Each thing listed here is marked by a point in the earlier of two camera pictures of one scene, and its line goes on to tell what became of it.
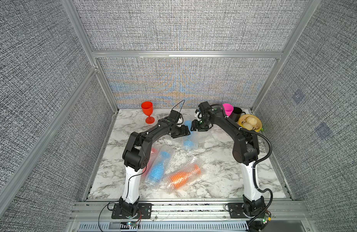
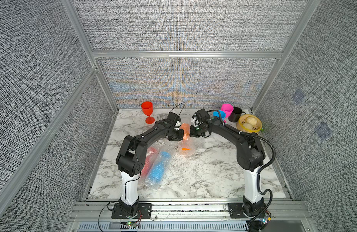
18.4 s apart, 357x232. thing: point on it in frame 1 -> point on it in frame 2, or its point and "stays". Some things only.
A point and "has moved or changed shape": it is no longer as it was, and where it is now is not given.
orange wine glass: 180,179 -> 186,146
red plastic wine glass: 147,107 stays
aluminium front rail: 282,211 stays
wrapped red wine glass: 153,154 stays
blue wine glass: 189,142 has moved or changed shape
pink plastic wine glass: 228,108 stays
